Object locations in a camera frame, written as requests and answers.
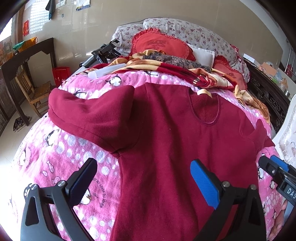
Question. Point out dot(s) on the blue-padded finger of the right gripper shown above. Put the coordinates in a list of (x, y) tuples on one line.
[(280, 163)]

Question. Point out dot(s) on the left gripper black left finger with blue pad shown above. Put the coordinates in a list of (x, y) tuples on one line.
[(38, 222)]

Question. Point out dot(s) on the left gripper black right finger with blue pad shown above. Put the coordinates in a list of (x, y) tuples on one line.
[(238, 212)]

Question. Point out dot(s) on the dark red fleece sweater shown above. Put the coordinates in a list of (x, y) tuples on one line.
[(156, 131)]

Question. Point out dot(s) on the person's right hand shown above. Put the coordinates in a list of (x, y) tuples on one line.
[(278, 223)]

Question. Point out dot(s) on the white upholstered floral chair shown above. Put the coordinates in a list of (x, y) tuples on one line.
[(285, 138)]

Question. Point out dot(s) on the dark carved wooden headboard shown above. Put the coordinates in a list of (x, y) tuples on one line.
[(264, 89)]

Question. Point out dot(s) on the pair of slippers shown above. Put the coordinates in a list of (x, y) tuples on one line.
[(18, 124)]

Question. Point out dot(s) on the clutter on bedside shelf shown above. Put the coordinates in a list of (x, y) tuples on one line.
[(276, 75)]

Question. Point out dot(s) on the wooden chair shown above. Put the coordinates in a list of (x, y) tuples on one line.
[(37, 97)]

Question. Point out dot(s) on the red plastic bin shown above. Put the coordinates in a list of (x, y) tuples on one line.
[(60, 74)]

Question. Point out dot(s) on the white plastic tube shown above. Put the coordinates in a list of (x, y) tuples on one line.
[(105, 71)]

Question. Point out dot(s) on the white small pillow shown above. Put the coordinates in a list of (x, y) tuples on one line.
[(203, 56)]

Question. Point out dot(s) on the red orange patterned blanket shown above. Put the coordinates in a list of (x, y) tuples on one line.
[(192, 72)]

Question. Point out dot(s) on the black tripod stand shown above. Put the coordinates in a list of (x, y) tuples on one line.
[(102, 55)]

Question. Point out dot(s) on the floral print quilt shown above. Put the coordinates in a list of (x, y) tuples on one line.
[(190, 33)]

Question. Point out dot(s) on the yellow basket on table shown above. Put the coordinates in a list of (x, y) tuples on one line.
[(22, 46)]

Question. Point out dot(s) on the red heart-shaped ruffled pillow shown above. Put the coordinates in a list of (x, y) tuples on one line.
[(154, 39)]

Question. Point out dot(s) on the dark hanging cloth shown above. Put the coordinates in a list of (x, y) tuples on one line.
[(50, 7)]

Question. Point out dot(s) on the red wall paper decoration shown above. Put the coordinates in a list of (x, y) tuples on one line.
[(26, 28)]

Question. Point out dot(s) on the wall calendar poster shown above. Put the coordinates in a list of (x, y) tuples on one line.
[(82, 4)]

